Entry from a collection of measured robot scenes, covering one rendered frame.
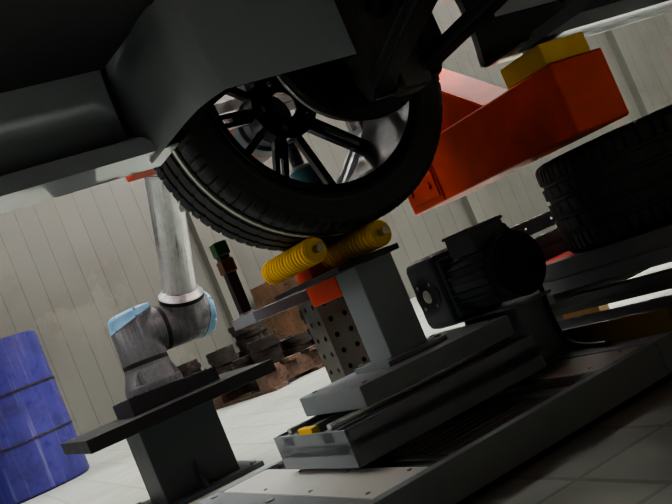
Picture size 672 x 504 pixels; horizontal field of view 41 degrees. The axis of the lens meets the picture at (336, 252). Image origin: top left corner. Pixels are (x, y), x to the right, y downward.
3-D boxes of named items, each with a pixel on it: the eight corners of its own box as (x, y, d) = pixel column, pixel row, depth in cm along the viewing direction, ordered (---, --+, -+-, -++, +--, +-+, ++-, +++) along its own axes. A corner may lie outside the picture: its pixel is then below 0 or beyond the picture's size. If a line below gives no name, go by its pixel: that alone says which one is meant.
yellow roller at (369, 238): (380, 246, 184) (369, 220, 184) (320, 275, 209) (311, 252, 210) (402, 237, 186) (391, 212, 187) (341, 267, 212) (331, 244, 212)
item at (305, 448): (361, 473, 167) (341, 424, 167) (287, 473, 199) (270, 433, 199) (549, 370, 191) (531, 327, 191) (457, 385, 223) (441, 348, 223)
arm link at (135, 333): (117, 371, 293) (98, 321, 294) (164, 354, 302) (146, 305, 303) (129, 364, 280) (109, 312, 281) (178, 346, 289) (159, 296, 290)
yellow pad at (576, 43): (547, 65, 189) (537, 43, 189) (507, 90, 201) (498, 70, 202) (592, 51, 196) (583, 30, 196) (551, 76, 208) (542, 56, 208)
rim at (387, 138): (451, 71, 206) (348, 239, 184) (401, 108, 226) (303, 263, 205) (279, -78, 194) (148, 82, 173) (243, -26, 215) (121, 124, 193)
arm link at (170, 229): (156, 340, 305) (119, 124, 278) (202, 324, 314) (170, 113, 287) (176, 355, 293) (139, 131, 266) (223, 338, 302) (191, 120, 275)
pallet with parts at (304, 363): (265, 379, 698) (242, 323, 699) (371, 344, 601) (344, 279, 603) (170, 424, 638) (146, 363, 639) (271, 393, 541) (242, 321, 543)
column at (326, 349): (372, 440, 244) (313, 298, 246) (356, 442, 253) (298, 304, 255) (401, 425, 249) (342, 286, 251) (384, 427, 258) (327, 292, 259)
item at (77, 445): (93, 526, 302) (60, 443, 303) (249, 450, 328) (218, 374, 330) (126, 541, 248) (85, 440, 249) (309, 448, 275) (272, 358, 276)
